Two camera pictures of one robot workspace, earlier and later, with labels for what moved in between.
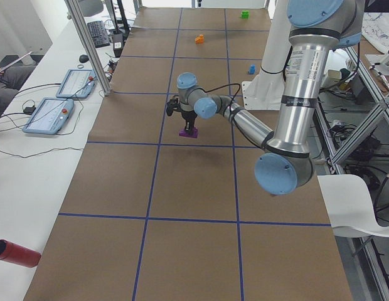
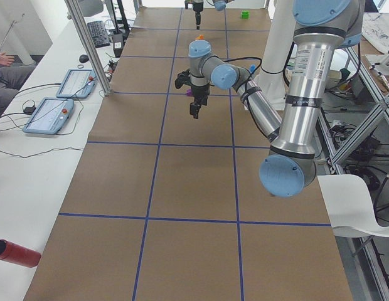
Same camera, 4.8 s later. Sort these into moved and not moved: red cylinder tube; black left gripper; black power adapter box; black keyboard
Moved: black left gripper
Not moved: red cylinder tube; black power adapter box; black keyboard
